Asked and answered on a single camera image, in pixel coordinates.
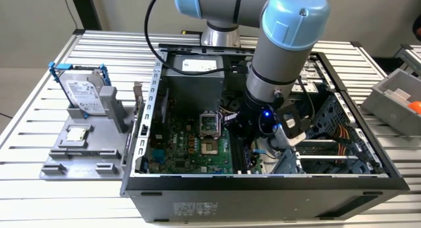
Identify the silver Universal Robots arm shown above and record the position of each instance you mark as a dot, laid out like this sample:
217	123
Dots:
279	53

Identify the black RAM slot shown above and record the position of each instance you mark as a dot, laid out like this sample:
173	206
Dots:
236	156
241	159
232	156

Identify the CPU socket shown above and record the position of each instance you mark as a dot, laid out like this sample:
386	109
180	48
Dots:
209	147

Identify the grey Dell power supply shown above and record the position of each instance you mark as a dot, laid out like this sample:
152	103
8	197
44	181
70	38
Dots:
193	92

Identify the green Dell motherboard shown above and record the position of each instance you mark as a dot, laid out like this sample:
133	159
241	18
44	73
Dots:
179	151

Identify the grey perforated disk bay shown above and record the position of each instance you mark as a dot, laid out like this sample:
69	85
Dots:
328	114

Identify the teal board connector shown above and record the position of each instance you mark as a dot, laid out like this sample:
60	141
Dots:
157	156

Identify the metal optical drive bay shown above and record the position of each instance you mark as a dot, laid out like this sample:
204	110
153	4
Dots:
320	65

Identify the black open PC case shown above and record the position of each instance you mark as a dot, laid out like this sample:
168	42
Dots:
229	203

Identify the yellow black plug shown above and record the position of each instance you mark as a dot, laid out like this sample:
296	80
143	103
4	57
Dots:
183	32

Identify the grey plastic bin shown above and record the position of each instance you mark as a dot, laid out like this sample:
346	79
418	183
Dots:
387	112

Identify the grey parts rack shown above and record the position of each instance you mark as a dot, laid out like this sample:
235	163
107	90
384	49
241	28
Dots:
94	141

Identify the white block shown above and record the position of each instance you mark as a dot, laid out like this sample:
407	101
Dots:
398	95

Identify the hard disk in blue carrier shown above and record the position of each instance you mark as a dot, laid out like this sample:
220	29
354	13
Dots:
81	90

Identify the orange ball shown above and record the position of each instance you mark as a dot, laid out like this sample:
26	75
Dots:
414	107

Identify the silver CPU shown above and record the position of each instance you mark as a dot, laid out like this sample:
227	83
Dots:
76	134

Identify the aluminium slat side table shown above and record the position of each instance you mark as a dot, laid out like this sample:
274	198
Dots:
410	54

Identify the graphics card with metal bracket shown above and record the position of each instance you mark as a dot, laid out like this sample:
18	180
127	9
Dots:
139	107

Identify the black frame post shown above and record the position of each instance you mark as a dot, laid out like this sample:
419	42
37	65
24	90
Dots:
86	11

